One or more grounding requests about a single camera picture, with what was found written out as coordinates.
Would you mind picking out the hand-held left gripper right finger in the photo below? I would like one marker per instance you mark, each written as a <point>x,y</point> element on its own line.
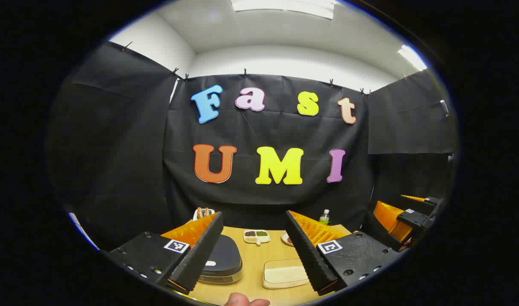
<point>310,259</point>

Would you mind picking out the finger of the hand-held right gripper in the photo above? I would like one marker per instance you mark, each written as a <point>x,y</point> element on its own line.
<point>387,221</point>
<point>433,200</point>

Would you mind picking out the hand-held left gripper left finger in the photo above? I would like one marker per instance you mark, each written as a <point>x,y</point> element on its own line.
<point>200,255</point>

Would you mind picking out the dark grey rice cooker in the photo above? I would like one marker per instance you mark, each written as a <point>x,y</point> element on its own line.
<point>225,257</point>

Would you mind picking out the clear tray of rice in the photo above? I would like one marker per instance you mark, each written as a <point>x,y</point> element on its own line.
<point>285,274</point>

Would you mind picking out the white round plate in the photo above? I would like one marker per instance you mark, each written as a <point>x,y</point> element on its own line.
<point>286,239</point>

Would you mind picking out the green drink bottle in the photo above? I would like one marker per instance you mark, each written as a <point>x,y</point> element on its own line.
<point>324,218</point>

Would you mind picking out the white toaster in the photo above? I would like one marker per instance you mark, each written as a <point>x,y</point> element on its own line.
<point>209,211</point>

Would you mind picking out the white divided bean dish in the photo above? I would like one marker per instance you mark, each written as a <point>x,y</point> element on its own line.
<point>256,236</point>

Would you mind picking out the black backdrop cloth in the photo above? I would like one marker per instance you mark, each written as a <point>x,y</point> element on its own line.
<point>263,131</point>

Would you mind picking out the ceiling light panel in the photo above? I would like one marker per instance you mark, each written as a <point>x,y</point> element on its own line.
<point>285,6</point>
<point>412,57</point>

